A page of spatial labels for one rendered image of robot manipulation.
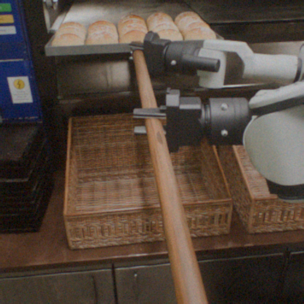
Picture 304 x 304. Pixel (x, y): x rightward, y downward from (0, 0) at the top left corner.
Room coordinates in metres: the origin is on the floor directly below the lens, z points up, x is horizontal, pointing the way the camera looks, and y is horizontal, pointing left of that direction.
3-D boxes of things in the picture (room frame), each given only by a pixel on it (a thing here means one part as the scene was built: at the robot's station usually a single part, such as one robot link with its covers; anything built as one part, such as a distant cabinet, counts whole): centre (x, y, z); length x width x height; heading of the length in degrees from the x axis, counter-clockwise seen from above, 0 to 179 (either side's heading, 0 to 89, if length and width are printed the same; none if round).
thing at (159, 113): (0.63, 0.00, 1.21); 0.06 x 0.03 x 0.02; 87
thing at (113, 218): (1.17, 0.04, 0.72); 0.56 x 0.49 x 0.28; 96
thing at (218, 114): (0.63, -0.09, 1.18); 0.12 x 0.10 x 0.13; 87
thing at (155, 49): (1.03, -0.04, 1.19); 0.12 x 0.10 x 0.13; 60
